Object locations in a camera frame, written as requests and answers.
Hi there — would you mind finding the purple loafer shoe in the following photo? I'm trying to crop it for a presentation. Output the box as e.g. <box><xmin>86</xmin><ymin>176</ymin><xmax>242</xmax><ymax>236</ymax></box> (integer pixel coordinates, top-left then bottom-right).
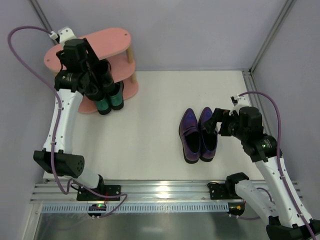
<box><xmin>178</xmin><ymin>108</ymin><xmax>201</xmax><ymax>164</ymax></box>
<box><xmin>198</xmin><ymin>107</ymin><xmax>218</xmax><ymax>162</ymax></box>

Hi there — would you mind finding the black patent loafer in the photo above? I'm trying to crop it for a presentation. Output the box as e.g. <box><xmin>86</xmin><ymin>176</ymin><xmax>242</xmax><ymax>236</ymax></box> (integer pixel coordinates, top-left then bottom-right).
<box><xmin>78</xmin><ymin>71</ymin><xmax>105</xmax><ymax>101</ymax></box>
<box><xmin>95</xmin><ymin>59</ymin><xmax>115</xmax><ymax>93</ymax></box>

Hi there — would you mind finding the green loafer shoe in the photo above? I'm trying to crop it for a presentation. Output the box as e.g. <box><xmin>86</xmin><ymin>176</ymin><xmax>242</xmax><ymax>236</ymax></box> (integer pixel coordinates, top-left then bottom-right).
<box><xmin>94</xmin><ymin>97</ymin><xmax>112</xmax><ymax>115</ymax></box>
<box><xmin>108</xmin><ymin>81</ymin><xmax>124</xmax><ymax>111</ymax></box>

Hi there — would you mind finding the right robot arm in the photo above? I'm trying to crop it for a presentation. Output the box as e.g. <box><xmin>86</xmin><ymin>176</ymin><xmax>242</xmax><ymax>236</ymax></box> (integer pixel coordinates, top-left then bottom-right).
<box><xmin>212</xmin><ymin>104</ymin><xmax>320</xmax><ymax>240</ymax></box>

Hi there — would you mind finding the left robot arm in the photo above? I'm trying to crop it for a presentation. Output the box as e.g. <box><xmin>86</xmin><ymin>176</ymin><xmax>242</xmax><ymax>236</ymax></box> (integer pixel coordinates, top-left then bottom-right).
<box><xmin>33</xmin><ymin>38</ymin><xmax>125</xmax><ymax>189</ymax></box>

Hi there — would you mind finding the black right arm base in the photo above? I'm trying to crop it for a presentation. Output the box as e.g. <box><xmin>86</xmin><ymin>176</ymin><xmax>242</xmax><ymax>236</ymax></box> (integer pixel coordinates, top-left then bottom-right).
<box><xmin>207</xmin><ymin>182</ymin><xmax>241</xmax><ymax>200</ymax></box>

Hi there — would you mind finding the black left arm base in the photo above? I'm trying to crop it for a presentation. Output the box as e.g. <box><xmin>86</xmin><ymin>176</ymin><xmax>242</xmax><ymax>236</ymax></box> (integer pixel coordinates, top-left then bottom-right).
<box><xmin>71</xmin><ymin>184</ymin><xmax>122</xmax><ymax>202</ymax></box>

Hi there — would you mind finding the pink three-tier shoe shelf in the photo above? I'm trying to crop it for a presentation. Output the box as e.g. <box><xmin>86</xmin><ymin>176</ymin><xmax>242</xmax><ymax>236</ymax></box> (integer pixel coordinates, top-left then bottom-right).
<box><xmin>44</xmin><ymin>27</ymin><xmax>139</xmax><ymax>100</ymax></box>

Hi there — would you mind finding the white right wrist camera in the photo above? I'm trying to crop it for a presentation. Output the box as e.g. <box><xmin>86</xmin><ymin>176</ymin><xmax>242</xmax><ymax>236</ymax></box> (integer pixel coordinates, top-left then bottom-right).
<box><xmin>229</xmin><ymin>95</ymin><xmax>251</xmax><ymax>116</ymax></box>

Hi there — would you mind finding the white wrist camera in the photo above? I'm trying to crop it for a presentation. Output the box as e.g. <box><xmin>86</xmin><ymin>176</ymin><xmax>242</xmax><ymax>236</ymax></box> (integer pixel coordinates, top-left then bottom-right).
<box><xmin>48</xmin><ymin>26</ymin><xmax>77</xmax><ymax>48</ymax></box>
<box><xmin>229</xmin><ymin>95</ymin><xmax>251</xmax><ymax>116</ymax></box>

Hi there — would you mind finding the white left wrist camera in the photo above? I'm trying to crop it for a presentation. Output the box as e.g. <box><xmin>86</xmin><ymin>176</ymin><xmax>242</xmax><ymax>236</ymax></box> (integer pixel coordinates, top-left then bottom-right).
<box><xmin>48</xmin><ymin>26</ymin><xmax>77</xmax><ymax>48</ymax></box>

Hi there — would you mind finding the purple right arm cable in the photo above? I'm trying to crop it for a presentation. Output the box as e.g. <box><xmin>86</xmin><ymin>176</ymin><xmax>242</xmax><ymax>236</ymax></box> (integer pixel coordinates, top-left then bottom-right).
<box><xmin>229</xmin><ymin>91</ymin><xmax>316</xmax><ymax>240</ymax></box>

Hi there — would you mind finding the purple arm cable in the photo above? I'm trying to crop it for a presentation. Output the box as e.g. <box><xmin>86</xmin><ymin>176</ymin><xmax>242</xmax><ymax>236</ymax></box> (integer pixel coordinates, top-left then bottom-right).
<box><xmin>229</xmin><ymin>91</ymin><xmax>316</xmax><ymax>240</ymax></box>
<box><xmin>7</xmin><ymin>26</ymin><xmax>128</xmax><ymax>219</ymax></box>

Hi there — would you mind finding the aluminium right side rail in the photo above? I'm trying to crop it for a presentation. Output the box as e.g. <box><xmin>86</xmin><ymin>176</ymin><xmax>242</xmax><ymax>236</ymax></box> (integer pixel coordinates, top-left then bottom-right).
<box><xmin>241</xmin><ymin>69</ymin><xmax>287</xmax><ymax>181</ymax></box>

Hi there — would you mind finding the aluminium rail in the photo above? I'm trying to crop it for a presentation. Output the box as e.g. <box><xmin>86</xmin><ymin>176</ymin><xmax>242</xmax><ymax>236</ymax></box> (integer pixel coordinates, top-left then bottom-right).
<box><xmin>29</xmin><ymin>178</ymin><xmax>305</xmax><ymax>205</ymax></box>
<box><xmin>241</xmin><ymin>69</ymin><xmax>287</xmax><ymax>181</ymax></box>

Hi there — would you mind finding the aluminium left corner post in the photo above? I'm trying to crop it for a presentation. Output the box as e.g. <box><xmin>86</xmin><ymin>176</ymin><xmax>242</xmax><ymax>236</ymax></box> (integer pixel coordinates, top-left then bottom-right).
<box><xmin>28</xmin><ymin>0</ymin><xmax>53</xmax><ymax>32</ymax></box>

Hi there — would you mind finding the aluminium corner post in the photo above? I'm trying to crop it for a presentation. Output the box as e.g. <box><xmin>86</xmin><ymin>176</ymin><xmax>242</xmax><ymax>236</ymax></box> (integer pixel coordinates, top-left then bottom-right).
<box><xmin>249</xmin><ymin>0</ymin><xmax>297</xmax><ymax>75</ymax></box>
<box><xmin>28</xmin><ymin>0</ymin><xmax>53</xmax><ymax>32</ymax></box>

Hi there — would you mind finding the slotted grey cable duct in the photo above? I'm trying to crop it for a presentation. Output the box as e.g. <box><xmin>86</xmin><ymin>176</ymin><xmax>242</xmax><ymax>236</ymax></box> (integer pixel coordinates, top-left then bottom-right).
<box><xmin>41</xmin><ymin>202</ymin><xmax>229</xmax><ymax>214</ymax></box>

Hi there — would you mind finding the aluminium front rail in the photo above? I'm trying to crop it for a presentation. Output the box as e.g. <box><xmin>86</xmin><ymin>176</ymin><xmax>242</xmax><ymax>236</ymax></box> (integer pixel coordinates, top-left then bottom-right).
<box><xmin>29</xmin><ymin>178</ymin><xmax>305</xmax><ymax>205</ymax></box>

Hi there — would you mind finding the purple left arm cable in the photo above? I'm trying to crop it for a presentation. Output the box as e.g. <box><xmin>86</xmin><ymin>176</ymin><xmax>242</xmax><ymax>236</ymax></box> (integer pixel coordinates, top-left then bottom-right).
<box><xmin>7</xmin><ymin>26</ymin><xmax>128</xmax><ymax>219</ymax></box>

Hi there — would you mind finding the aluminium right corner post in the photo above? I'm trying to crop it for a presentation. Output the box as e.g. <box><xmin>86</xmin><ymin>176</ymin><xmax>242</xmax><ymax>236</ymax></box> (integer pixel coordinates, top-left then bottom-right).
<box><xmin>249</xmin><ymin>0</ymin><xmax>297</xmax><ymax>75</ymax></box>

